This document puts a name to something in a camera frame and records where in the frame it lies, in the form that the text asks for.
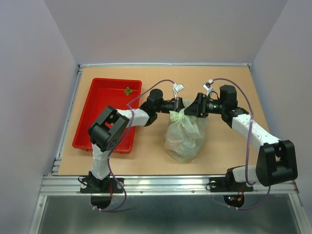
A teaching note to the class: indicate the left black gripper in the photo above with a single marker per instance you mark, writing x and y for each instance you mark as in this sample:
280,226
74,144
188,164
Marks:
178,104

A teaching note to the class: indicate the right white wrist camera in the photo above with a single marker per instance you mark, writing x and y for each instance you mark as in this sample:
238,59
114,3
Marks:
209,87

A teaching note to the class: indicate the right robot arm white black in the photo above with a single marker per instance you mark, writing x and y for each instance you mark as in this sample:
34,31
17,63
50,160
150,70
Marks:
276,161

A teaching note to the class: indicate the red plastic tray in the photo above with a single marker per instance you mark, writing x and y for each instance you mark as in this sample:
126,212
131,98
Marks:
99,114

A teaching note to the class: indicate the small green fake leaf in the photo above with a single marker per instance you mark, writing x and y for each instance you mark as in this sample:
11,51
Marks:
128,91

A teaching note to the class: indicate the pale green plastic bag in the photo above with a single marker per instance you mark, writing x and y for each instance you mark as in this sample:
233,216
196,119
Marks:
185,136

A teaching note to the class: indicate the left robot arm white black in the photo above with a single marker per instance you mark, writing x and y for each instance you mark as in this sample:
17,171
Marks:
113,125

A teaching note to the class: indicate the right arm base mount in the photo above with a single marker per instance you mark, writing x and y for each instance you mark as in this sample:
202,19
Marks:
226,186

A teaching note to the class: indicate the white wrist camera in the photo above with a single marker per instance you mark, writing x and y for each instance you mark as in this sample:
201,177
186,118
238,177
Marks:
209,87
177,88

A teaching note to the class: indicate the aluminium rail frame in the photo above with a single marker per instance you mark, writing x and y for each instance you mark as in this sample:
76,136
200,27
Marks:
163,204

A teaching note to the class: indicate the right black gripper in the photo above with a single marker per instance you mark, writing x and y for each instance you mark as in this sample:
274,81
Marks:
198,107

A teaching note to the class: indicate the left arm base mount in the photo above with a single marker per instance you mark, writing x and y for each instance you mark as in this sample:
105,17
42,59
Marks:
90,185

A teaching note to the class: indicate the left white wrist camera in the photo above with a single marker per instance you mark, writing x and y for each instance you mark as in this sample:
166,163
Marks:
177,88

